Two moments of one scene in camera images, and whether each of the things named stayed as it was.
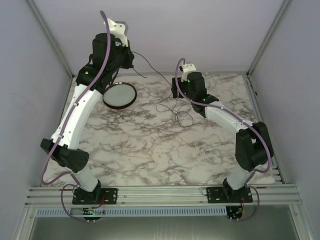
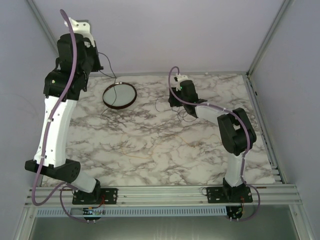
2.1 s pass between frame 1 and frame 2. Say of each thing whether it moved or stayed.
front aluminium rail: stayed
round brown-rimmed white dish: stayed
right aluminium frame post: stayed
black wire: moved
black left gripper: moved
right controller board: stayed
